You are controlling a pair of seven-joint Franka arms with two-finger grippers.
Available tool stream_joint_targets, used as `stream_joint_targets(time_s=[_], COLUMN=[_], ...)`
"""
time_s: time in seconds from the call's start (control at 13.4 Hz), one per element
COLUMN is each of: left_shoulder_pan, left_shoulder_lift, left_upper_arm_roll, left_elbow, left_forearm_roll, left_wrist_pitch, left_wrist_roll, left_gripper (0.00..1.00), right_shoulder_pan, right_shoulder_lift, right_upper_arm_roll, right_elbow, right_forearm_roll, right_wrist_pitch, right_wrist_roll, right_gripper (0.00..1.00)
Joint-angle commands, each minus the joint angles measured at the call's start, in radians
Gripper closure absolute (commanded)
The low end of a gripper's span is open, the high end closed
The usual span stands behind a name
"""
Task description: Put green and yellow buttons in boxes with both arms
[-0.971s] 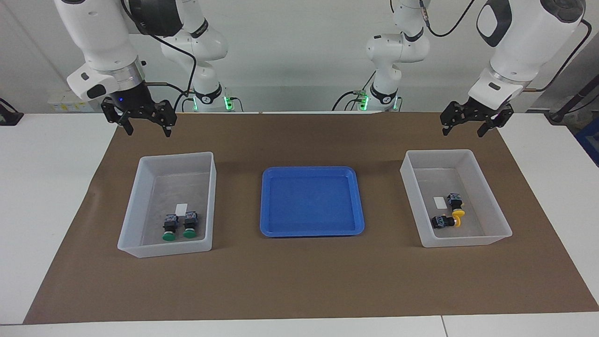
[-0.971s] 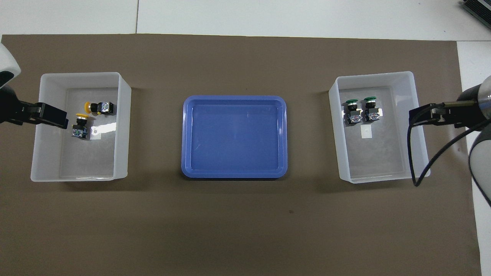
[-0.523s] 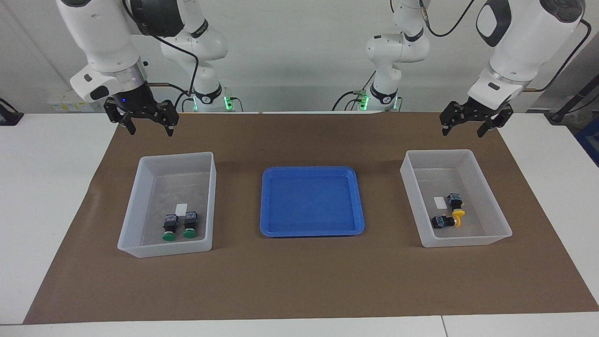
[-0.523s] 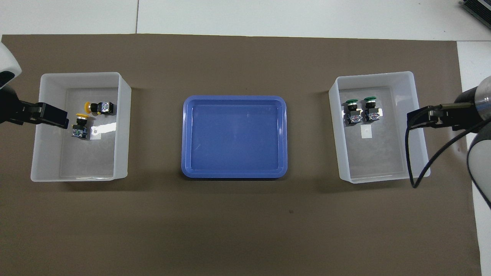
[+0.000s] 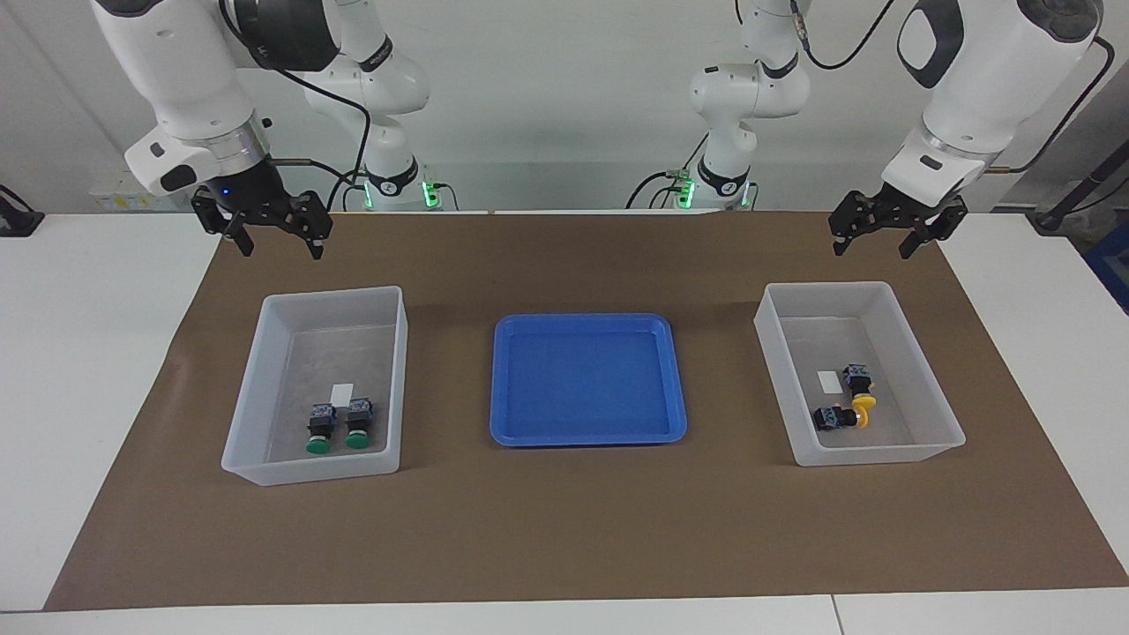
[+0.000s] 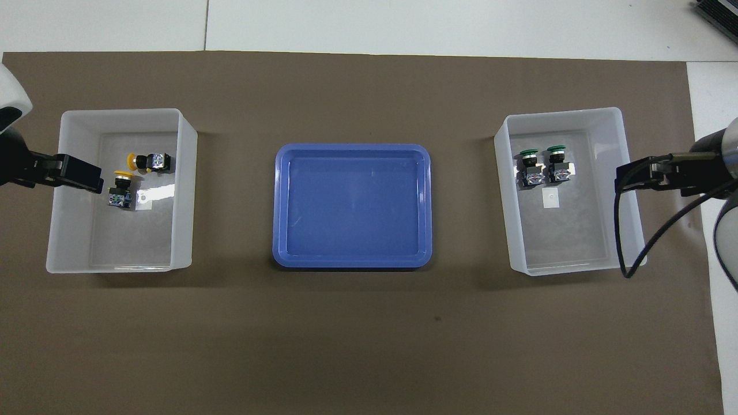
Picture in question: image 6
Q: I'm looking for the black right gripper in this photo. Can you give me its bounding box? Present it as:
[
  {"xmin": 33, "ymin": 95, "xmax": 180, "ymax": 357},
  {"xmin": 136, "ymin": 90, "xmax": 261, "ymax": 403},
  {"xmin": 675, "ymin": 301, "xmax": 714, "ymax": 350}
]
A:
[{"xmin": 616, "ymin": 151, "xmax": 736, "ymax": 199}]

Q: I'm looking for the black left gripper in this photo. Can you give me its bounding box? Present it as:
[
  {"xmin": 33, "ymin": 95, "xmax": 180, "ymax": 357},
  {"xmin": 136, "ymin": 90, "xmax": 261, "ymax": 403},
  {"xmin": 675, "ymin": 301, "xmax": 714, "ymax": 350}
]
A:
[{"xmin": 0, "ymin": 130, "xmax": 106, "ymax": 194}]

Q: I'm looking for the yellow push button switch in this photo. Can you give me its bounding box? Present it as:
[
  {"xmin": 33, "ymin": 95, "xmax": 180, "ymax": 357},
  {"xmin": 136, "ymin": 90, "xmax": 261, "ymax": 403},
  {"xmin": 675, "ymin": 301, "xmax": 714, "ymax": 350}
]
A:
[
  {"xmin": 127, "ymin": 152, "xmax": 172, "ymax": 173},
  {"xmin": 107, "ymin": 170, "xmax": 134, "ymax": 209}
]

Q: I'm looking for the green push button switch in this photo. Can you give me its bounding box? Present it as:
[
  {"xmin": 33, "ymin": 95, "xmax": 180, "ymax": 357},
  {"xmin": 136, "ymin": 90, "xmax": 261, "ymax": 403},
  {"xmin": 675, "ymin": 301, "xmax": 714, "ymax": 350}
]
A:
[
  {"xmin": 515, "ymin": 148, "xmax": 545, "ymax": 188},
  {"xmin": 546, "ymin": 145, "xmax": 574, "ymax": 185}
]

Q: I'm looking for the translucent white plastic box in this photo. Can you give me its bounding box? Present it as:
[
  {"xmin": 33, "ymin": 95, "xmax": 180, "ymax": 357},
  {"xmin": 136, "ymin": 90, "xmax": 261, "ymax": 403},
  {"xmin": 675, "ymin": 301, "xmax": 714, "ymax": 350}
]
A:
[
  {"xmin": 46, "ymin": 108, "xmax": 198, "ymax": 274},
  {"xmin": 494, "ymin": 107, "xmax": 647, "ymax": 277}
]

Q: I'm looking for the dark ribbed device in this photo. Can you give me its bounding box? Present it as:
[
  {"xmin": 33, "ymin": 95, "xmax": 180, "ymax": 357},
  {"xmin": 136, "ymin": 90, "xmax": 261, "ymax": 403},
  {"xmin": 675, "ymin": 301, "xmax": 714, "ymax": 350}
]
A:
[{"xmin": 694, "ymin": 0, "xmax": 738, "ymax": 44}]

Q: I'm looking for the blue plastic tray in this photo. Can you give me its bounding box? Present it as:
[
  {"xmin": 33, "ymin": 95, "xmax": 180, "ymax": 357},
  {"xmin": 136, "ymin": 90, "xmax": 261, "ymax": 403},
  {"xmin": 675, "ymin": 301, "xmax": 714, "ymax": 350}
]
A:
[{"xmin": 272, "ymin": 143, "xmax": 433, "ymax": 270}]

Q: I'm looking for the brown table mat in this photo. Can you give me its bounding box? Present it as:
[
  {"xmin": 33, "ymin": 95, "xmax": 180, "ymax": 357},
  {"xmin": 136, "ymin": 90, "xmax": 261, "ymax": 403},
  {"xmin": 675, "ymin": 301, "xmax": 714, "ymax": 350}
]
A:
[{"xmin": 0, "ymin": 51, "xmax": 724, "ymax": 415}]

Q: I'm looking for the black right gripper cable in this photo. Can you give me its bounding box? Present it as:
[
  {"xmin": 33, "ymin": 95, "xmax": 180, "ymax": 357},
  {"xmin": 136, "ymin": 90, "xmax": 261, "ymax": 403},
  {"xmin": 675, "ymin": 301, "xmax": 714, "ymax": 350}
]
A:
[{"xmin": 614, "ymin": 153, "xmax": 738, "ymax": 279}]

